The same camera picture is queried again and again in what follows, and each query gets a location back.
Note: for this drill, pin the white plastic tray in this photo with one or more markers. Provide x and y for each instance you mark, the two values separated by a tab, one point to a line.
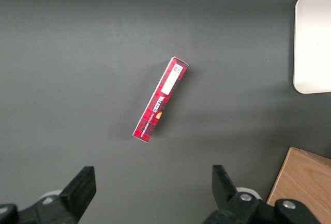
313	43

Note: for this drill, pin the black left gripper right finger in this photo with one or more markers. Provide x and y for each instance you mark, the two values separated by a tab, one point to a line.
232	200

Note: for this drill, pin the red tartan shortbread box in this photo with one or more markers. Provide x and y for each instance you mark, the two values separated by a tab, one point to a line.
161	99

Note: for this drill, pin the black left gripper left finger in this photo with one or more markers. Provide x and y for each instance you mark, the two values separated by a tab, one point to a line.
75	195

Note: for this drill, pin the light wooden board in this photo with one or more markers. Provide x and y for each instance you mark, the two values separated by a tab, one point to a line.
305	182

